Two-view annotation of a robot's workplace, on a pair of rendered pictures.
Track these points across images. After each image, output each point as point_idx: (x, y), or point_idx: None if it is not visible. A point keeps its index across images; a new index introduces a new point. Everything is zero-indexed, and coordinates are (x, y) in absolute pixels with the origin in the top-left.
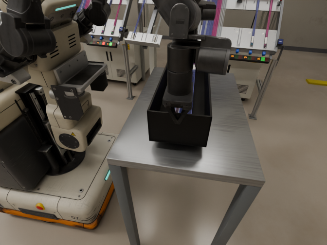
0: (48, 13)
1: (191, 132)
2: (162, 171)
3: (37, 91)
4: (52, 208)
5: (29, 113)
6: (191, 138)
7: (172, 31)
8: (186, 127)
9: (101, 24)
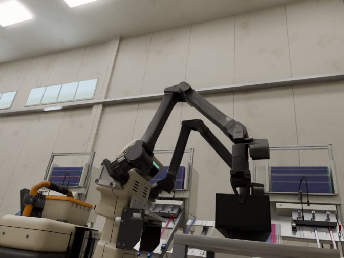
0: None
1: (255, 213)
2: (229, 248)
3: (92, 232)
4: None
5: (71, 253)
6: (256, 221)
7: (234, 135)
8: (249, 208)
9: (169, 190)
